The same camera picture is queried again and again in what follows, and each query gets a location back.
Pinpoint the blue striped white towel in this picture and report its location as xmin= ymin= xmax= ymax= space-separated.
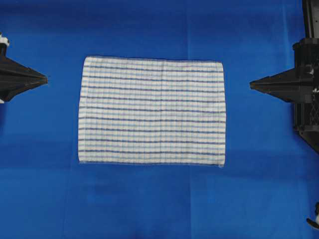
xmin=78 ymin=56 xmax=227 ymax=167

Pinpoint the black white clip object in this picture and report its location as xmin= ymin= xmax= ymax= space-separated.
xmin=306 ymin=202 xmax=319 ymax=230

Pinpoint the blue table cloth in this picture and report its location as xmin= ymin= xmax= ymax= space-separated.
xmin=0 ymin=0 xmax=319 ymax=239

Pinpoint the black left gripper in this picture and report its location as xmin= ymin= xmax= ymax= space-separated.
xmin=0 ymin=32 xmax=48 ymax=103

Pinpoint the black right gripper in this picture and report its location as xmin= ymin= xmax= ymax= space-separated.
xmin=249 ymin=37 xmax=319 ymax=134

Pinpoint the black metal frame rail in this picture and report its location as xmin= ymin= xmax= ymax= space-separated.
xmin=302 ymin=0 xmax=319 ymax=38

